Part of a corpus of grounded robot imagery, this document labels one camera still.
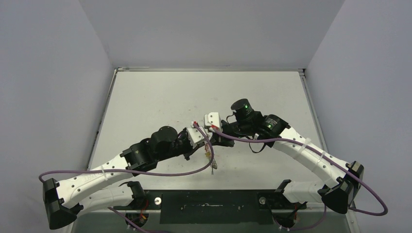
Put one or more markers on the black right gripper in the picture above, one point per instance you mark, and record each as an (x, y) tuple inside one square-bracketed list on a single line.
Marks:
[(222, 133)]

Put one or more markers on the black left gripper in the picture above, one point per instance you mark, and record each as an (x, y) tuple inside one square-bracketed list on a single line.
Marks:
[(190, 149)]

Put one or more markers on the metal ring disc with keyrings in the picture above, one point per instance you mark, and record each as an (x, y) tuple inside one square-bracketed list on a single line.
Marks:
[(213, 164)]

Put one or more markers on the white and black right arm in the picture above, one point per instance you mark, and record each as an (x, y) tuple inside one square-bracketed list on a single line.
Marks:
[(339, 182)]

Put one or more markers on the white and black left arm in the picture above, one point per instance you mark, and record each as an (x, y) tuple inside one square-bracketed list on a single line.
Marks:
[(68, 194)]

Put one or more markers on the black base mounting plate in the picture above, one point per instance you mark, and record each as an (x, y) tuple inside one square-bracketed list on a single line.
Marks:
[(214, 215)]

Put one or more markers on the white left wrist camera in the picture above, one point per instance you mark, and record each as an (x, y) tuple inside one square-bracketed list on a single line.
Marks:
[(196, 134)]

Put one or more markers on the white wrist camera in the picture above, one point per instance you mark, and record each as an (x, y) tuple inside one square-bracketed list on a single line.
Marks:
[(212, 121), (196, 134)]

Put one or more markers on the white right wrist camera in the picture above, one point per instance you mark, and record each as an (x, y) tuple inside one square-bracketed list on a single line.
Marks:
[(212, 121)]

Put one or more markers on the aluminium frame rail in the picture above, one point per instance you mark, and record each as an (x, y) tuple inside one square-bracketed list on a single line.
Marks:
[(273, 199)]

